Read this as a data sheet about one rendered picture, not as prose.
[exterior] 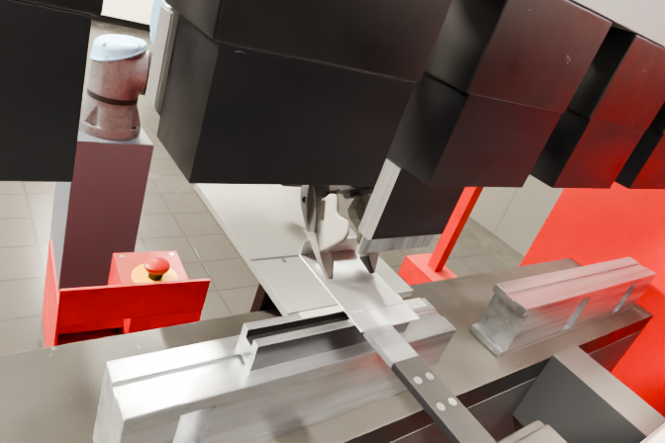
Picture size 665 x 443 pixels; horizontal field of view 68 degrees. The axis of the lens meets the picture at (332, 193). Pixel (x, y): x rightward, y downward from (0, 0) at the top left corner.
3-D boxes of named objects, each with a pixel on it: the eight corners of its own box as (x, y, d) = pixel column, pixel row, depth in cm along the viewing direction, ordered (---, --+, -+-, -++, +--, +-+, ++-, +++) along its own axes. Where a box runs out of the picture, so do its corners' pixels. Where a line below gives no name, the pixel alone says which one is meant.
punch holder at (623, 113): (553, 157, 67) (619, 39, 60) (611, 189, 61) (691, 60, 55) (489, 151, 58) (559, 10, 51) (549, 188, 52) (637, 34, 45)
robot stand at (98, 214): (39, 336, 156) (62, 110, 125) (100, 326, 167) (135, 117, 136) (47, 380, 144) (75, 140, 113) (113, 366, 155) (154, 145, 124)
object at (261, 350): (388, 313, 58) (398, 294, 57) (405, 331, 56) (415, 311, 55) (236, 347, 46) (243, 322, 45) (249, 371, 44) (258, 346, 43)
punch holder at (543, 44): (463, 149, 54) (533, -2, 48) (524, 188, 49) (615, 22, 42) (362, 140, 45) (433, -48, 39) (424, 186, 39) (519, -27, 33)
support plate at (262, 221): (303, 188, 77) (305, 183, 77) (411, 297, 59) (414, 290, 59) (193, 187, 66) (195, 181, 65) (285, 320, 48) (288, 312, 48)
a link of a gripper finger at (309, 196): (304, 227, 53) (312, 152, 55) (296, 229, 54) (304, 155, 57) (337, 236, 56) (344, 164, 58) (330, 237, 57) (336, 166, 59)
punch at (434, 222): (421, 240, 53) (457, 162, 49) (433, 251, 51) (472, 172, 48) (350, 247, 47) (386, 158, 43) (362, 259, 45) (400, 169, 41)
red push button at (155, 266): (163, 271, 82) (167, 254, 81) (169, 286, 80) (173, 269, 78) (139, 273, 80) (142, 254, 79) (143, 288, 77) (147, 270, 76)
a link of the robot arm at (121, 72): (85, 78, 122) (91, 24, 117) (142, 88, 129) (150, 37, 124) (87, 95, 113) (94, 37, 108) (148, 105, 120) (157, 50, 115)
